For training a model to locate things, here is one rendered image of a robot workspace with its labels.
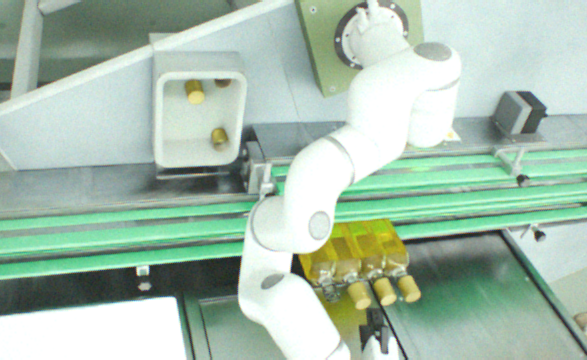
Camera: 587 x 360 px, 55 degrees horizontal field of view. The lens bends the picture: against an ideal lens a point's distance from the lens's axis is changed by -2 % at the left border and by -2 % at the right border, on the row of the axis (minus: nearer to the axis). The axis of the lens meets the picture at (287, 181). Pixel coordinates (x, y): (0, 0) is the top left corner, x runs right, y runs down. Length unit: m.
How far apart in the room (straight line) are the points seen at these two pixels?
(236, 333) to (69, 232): 0.40
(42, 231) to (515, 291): 1.14
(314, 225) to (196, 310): 0.54
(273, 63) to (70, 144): 0.46
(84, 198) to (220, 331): 0.39
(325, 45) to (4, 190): 0.71
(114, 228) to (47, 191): 0.16
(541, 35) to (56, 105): 1.11
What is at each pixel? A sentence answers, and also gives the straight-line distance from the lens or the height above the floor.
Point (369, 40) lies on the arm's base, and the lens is 1.09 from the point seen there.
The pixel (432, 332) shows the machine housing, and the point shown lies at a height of 1.16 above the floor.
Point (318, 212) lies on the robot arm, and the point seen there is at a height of 1.26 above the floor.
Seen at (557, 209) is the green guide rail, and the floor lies 0.93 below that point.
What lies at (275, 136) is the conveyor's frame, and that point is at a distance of 1.26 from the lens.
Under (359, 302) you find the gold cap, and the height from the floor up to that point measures 1.16.
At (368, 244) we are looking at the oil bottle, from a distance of 1.25.
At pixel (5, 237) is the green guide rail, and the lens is 1.20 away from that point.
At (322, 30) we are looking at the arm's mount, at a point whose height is 0.81.
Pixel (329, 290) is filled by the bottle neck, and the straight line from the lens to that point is 1.16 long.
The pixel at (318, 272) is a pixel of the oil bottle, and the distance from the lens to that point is 1.17.
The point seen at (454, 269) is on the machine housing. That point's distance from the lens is 1.56.
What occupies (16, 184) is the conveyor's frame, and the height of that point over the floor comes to 0.80.
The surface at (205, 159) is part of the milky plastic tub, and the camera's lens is 1.22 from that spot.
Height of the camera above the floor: 1.76
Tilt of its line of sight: 45 degrees down
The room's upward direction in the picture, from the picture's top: 157 degrees clockwise
